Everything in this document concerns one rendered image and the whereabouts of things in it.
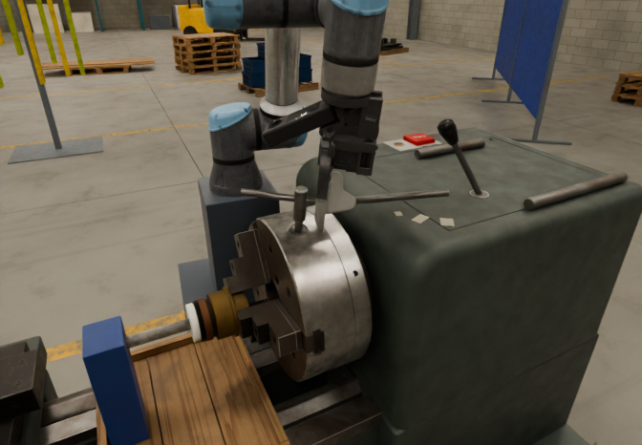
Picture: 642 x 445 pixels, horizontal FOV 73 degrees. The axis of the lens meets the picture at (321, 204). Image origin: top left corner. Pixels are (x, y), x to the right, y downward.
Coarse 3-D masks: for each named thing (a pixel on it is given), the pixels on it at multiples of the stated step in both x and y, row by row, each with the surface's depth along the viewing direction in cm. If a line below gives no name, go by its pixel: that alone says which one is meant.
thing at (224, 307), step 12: (204, 300) 77; (216, 300) 76; (228, 300) 76; (240, 300) 78; (204, 312) 74; (216, 312) 75; (228, 312) 75; (204, 324) 74; (216, 324) 75; (228, 324) 75; (204, 336) 75; (216, 336) 79; (228, 336) 78
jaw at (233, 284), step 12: (240, 240) 81; (252, 240) 82; (240, 252) 82; (252, 252) 81; (240, 264) 80; (252, 264) 81; (264, 264) 82; (240, 276) 79; (252, 276) 80; (264, 276) 81; (228, 288) 78; (240, 288) 79
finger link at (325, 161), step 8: (328, 152) 63; (320, 160) 62; (328, 160) 62; (320, 168) 61; (328, 168) 61; (320, 176) 62; (328, 176) 62; (320, 184) 62; (328, 184) 63; (320, 192) 63
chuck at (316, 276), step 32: (288, 224) 76; (288, 256) 71; (320, 256) 72; (256, 288) 94; (288, 288) 73; (320, 288) 70; (320, 320) 70; (352, 320) 72; (320, 352) 72; (352, 352) 76
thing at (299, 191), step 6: (300, 186) 71; (294, 192) 71; (300, 192) 70; (306, 192) 70; (294, 198) 71; (300, 198) 70; (306, 198) 71; (294, 204) 72; (300, 204) 71; (306, 204) 72; (294, 210) 72; (300, 210) 72; (306, 210) 73; (294, 216) 73; (300, 216) 72; (294, 222) 75; (300, 222) 74; (294, 228) 75; (300, 228) 75
